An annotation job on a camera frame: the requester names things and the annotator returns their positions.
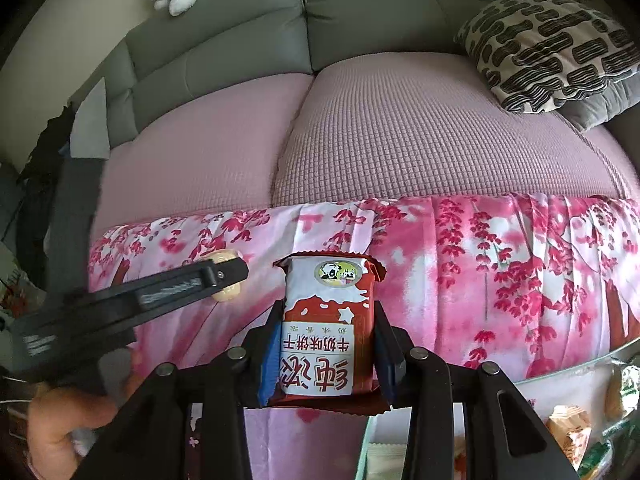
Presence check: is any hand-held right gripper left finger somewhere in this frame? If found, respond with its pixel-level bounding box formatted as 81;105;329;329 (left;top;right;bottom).
87;301;284;480

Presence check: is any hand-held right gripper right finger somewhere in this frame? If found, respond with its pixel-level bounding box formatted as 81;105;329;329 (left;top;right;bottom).
374;301;581;480

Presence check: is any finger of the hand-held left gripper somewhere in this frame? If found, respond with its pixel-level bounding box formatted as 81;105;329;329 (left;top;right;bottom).
90;257;250;322

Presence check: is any small yellow candy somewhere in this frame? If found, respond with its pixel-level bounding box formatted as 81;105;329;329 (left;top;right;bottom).
202;250;243;303

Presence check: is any red brown biscuit packet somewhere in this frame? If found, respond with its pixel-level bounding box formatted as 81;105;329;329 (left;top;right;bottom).
270;252;391;417

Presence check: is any shallow teal cardboard box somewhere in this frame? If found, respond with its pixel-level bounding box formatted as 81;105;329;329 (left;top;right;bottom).
360;342;640;480

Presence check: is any clear green-edged snack packet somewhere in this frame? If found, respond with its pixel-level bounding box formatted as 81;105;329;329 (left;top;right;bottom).
602;362;640;426

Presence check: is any person's left hand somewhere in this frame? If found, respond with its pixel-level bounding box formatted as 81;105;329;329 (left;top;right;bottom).
27;344;151;467

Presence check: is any pink floral printed blanket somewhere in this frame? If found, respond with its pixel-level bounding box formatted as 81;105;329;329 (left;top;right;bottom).
87;192;640;480

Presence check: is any dark cloth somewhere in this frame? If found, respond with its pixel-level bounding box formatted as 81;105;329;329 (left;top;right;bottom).
17;105;76;281

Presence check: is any pale grey cushion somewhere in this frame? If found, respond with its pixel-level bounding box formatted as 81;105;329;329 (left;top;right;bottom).
70;77;111;161

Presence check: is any pink sofa cover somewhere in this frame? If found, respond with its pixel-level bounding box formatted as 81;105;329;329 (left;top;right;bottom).
92;50;640;241

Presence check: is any grey sofa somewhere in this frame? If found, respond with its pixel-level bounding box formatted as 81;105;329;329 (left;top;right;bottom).
65;0;640;151

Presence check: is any grey pillow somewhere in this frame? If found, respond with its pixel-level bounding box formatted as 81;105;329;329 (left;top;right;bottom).
552;77;640;133

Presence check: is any black white patterned pillow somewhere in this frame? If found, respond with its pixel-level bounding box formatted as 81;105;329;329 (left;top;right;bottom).
454;0;640;113

